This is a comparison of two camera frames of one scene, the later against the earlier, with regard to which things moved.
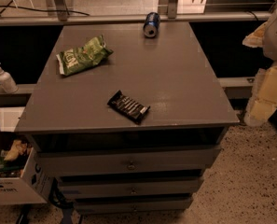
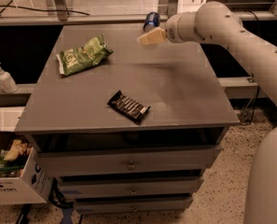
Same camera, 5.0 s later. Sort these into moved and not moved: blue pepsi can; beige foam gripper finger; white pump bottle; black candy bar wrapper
Moved: beige foam gripper finger
Not moved: blue pepsi can; black candy bar wrapper; white pump bottle
